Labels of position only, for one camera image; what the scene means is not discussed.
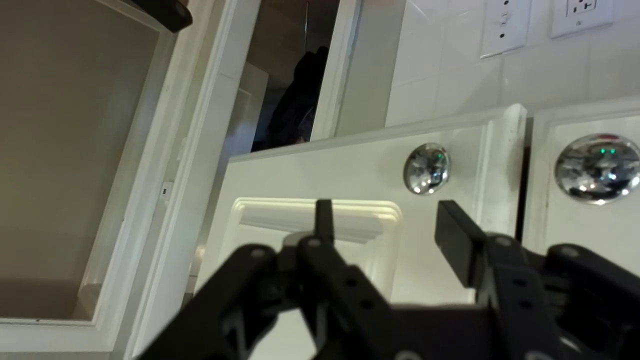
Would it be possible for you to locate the dark hanging garment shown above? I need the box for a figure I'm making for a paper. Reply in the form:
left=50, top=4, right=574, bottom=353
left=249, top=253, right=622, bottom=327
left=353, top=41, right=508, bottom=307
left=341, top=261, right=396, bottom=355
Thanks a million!
left=249, top=45, right=330, bottom=154

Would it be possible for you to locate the white door frame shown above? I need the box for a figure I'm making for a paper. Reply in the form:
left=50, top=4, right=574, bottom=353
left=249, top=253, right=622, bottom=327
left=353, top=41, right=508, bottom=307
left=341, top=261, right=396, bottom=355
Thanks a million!
left=0, top=0, right=268, bottom=360

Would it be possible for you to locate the white wall light switch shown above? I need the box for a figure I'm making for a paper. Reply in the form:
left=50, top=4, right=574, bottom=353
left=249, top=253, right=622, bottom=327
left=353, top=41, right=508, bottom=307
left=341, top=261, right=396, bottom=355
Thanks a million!
left=477, top=0, right=534, bottom=60

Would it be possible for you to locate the white cabinet drawer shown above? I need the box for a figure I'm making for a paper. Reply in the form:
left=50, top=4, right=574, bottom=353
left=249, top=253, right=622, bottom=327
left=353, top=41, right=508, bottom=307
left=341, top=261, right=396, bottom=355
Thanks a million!
left=191, top=103, right=528, bottom=360

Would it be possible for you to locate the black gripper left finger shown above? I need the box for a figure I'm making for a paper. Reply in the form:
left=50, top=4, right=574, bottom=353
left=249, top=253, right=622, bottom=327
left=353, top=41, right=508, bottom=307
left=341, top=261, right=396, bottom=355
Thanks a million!
left=136, top=199, right=402, bottom=360

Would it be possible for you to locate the black stereo camera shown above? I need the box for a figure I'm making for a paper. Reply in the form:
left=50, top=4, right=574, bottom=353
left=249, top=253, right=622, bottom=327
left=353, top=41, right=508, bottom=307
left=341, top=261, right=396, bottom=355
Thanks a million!
left=126, top=0, right=195, bottom=34

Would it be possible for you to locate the white GFCI wall outlet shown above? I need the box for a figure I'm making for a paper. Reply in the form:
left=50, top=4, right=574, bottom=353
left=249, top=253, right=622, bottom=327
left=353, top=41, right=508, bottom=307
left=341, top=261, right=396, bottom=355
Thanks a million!
left=548, top=0, right=615, bottom=41

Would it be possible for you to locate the chrome cabinet knob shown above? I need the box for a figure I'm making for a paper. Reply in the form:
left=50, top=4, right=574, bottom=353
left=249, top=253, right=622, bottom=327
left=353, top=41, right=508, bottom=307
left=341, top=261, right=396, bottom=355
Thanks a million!
left=553, top=132, right=640, bottom=204
left=402, top=140, right=452, bottom=199

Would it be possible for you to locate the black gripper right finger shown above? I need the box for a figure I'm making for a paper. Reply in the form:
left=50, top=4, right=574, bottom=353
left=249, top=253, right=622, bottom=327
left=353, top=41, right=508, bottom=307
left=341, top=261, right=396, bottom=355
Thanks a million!
left=434, top=199, right=640, bottom=360

